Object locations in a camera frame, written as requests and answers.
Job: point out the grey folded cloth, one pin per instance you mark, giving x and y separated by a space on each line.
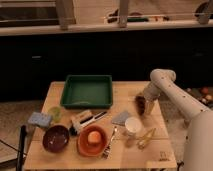
120 118

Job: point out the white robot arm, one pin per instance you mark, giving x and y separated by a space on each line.
198 151

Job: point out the yellow banana toy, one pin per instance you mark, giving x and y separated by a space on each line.
145 139

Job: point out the black stand pole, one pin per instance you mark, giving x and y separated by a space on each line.
20 154

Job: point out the silver fork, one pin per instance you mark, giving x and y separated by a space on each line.
106 151

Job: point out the white brush with black handle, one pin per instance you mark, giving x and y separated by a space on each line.
84 119

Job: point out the orange round fruit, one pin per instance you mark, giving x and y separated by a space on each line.
94 137

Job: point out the wooden rail post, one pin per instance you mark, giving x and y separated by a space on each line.
123 13
65 13

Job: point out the dark red grape bunch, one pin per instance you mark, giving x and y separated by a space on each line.
140 104

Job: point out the orange plate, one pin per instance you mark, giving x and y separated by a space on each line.
91 150

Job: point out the green small cup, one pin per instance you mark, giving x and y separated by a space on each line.
55 112

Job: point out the wooden rail post middle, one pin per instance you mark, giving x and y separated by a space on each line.
123 13

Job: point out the white plastic cup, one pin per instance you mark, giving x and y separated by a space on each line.
133 126

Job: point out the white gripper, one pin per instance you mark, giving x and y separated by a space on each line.
149 105

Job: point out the green plastic tray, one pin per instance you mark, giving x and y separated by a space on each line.
87 92

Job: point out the dark purple bowl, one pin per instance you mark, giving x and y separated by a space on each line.
56 139

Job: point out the wooden rail post left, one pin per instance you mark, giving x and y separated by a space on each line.
65 13

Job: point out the blue sponge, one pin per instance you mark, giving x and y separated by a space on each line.
40 119

